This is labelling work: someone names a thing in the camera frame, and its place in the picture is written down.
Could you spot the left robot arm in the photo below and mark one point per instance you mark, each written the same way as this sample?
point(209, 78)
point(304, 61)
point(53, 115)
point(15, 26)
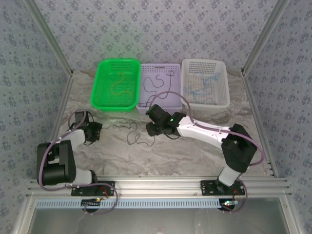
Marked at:
point(56, 161)

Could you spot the aluminium upright frame post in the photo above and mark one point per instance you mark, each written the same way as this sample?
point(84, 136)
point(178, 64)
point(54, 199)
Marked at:
point(50, 36)
point(263, 36)

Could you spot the small black circuit board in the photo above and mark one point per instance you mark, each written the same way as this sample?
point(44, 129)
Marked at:
point(229, 204)
point(91, 203)

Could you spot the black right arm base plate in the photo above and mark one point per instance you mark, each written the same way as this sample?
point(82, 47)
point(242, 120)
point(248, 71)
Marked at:
point(209, 187)

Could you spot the green plastic basket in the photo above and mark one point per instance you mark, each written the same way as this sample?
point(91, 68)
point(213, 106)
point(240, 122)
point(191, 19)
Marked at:
point(102, 97)

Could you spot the white plastic basket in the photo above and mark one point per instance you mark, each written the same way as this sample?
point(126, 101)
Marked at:
point(224, 97)

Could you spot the purple plastic basket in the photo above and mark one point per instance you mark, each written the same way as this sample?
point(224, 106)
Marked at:
point(151, 70)

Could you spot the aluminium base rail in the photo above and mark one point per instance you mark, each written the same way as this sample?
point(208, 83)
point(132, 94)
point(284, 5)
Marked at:
point(158, 187)

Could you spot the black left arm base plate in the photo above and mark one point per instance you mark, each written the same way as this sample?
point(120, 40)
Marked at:
point(107, 189)

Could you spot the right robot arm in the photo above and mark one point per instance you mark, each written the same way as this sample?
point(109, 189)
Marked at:
point(202, 131)

